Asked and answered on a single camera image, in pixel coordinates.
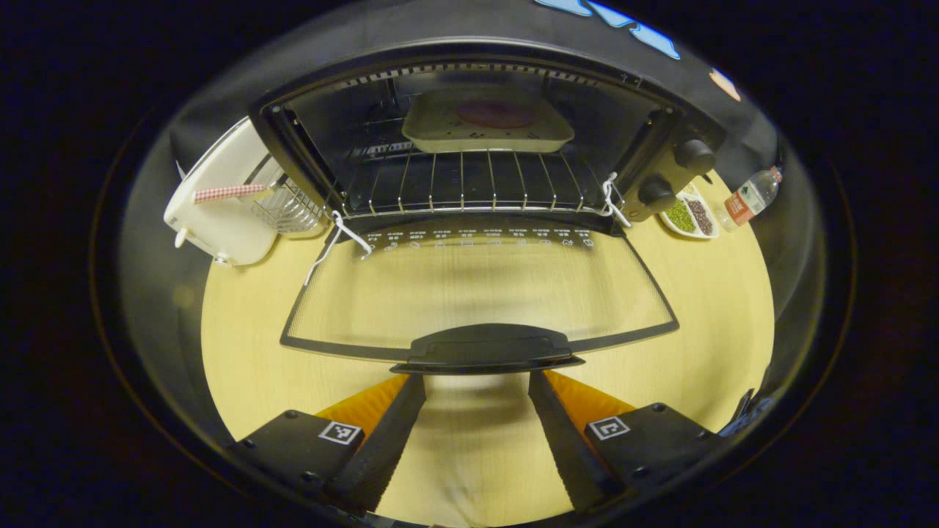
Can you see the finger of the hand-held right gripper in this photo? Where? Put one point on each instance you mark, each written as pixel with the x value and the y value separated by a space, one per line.
pixel 744 411

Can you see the pile of green beans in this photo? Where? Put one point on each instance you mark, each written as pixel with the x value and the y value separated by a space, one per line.
pixel 679 216

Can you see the white divided bean dish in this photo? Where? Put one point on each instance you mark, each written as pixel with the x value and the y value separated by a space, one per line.
pixel 669 220

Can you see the white toaster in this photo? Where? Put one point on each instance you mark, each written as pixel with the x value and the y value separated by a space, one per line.
pixel 220 227

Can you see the black electric oven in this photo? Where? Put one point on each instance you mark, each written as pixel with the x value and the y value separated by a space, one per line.
pixel 484 345

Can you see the pink round food slice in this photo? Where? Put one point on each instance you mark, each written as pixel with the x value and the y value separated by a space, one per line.
pixel 497 114

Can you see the pile of dark red beans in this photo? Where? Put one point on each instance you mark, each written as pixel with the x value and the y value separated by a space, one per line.
pixel 700 216

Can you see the cream square food plate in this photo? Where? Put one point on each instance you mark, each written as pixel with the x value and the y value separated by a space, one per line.
pixel 440 132

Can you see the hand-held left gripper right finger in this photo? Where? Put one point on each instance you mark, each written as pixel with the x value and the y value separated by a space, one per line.
pixel 561 447

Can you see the pile of yellow beans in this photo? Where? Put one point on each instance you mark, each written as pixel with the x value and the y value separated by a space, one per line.
pixel 688 191

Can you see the clear red label water bottle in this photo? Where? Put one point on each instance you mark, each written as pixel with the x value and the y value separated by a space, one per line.
pixel 748 199

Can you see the red checked strip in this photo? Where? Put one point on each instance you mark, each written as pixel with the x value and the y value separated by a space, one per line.
pixel 227 193

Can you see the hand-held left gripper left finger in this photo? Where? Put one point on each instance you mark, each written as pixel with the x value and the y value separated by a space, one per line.
pixel 389 440

